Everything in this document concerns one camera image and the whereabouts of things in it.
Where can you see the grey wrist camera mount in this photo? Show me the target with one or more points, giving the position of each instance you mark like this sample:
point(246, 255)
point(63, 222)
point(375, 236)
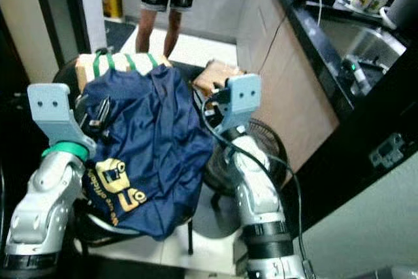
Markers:
point(243, 96)
point(52, 112)

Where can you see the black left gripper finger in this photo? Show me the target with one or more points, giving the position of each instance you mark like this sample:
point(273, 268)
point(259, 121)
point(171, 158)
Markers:
point(102, 112)

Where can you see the navy blue printed shirt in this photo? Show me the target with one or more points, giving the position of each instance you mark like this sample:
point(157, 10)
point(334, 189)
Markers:
point(157, 148)

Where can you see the beige kitchen cabinet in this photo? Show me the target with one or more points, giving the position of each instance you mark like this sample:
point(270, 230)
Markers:
point(290, 89)

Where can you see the black floor fan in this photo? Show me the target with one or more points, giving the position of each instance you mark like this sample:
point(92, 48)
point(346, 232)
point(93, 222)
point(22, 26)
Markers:
point(268, 142)

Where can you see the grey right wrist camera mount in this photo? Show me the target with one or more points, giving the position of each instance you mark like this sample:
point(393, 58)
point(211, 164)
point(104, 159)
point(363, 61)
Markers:
point(243, 96)

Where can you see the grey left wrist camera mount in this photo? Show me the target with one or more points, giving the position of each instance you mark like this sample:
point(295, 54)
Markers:
point(52, 112)

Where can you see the black faucet with green light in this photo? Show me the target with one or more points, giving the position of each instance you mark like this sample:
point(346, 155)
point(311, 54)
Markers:
point(356, 75)

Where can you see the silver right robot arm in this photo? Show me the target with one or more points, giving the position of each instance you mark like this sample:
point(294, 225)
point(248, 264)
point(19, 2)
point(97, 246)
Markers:
point(258, 194)

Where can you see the dark floor mat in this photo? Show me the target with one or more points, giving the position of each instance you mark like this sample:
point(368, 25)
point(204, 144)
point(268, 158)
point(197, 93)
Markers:
point(119, 34)

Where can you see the patterned white mug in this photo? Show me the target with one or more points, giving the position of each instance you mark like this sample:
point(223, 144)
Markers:
point(369, 0)

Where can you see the small brown cardboard box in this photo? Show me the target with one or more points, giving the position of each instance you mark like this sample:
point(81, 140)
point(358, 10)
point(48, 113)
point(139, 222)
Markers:
point(215, 75)

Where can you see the steel kitchen sink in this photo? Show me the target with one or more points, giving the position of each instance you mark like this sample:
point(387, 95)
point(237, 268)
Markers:
point(359, 44)

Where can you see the black kitchen counter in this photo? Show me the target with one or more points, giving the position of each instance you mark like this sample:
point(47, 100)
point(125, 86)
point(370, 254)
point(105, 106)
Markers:
point(353, 115)

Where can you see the person in black shorts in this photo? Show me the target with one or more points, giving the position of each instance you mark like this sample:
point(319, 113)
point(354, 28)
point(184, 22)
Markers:
point(166, 4)

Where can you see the grey wall socket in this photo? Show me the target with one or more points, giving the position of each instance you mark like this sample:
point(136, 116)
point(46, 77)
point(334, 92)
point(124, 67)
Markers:
point(386, 150)

